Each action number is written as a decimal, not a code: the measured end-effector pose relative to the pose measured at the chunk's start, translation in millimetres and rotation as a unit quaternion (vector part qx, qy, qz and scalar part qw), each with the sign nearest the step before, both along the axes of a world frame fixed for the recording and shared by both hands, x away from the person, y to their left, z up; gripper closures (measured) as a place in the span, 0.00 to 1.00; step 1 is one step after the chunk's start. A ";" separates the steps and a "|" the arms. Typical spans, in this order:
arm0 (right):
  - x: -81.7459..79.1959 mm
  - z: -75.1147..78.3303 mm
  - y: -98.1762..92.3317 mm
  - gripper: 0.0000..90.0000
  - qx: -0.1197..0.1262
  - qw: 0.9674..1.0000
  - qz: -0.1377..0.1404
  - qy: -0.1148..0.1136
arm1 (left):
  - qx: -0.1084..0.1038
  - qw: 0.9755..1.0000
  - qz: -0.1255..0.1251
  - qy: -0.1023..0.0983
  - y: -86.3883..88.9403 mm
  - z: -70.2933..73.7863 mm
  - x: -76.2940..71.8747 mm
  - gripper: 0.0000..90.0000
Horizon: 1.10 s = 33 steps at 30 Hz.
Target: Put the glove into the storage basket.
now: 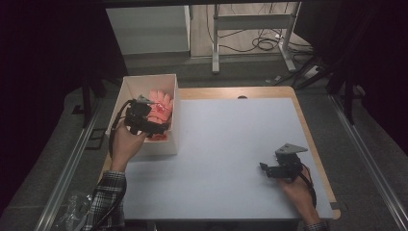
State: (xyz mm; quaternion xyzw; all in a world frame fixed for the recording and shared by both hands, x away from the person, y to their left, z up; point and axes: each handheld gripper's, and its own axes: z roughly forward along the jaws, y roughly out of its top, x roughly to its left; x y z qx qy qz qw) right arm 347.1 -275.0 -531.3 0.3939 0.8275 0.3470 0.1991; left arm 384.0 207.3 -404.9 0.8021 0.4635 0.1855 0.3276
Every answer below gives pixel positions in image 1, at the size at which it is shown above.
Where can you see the person's right hand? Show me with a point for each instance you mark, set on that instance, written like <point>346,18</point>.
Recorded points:
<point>300,195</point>

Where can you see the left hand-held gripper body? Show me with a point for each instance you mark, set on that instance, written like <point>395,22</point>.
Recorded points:
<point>138,117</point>

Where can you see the black floor bracket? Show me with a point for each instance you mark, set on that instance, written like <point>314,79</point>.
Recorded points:
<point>96,138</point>

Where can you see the white cardboard box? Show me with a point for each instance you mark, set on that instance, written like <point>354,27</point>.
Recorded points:
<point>141,85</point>

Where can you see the black stand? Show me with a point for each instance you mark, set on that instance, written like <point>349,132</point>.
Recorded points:
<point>349,96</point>
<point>86,99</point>

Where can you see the pink glove with red mark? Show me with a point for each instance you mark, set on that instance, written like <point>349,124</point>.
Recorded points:
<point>162,107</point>

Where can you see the clear plastic bag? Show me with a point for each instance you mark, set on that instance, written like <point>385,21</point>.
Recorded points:
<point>72,208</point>

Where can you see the pink glove with grey palm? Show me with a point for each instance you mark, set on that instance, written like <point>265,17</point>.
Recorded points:
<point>158,137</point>

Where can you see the grey metal stand frame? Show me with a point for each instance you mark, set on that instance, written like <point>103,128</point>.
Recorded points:
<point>253,21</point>

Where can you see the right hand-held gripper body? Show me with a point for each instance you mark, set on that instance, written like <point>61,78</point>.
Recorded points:
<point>288,166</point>

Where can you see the white power strip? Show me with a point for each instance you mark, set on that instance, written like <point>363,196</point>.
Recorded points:
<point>311,72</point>

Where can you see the aluminium rail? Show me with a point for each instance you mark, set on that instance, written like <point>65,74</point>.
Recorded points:
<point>369,160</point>
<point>69,173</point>

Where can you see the pale grey table mat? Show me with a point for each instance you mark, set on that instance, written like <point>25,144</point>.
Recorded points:
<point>224,154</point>

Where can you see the person's left hand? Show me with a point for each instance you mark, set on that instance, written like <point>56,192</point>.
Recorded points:
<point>125,147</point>

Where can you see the white cabinet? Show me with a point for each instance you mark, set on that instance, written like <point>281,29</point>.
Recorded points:
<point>147,29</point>

